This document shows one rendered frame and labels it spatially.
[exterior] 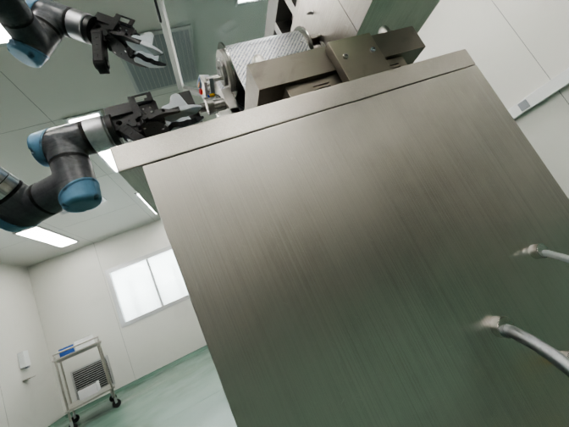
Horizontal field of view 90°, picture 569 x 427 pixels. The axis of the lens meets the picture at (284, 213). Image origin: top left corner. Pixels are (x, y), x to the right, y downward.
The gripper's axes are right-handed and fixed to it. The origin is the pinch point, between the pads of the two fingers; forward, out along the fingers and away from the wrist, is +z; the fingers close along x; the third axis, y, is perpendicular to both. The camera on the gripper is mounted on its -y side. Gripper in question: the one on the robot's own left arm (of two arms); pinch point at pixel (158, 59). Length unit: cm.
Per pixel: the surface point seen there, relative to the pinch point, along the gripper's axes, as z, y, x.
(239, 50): 21.1, 7.1, -5.8
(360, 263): 55, -46, -31
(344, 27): 47, 21, -12
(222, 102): 20.0, -4.9, 2.5
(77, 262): -274, -71, 550
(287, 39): 32.4, 16.9, -5.7
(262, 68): 32.2, -14.5, -25.4
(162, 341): -68, -166, 551
